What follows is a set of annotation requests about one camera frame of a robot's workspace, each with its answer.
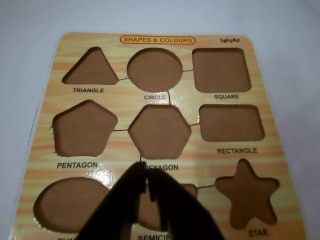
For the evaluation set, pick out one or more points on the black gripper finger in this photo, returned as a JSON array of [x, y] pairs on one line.
[[125, 195], [185, 212]]

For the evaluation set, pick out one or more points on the wooden shapes puzzle board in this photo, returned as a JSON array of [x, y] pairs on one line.
[[190, 100]]

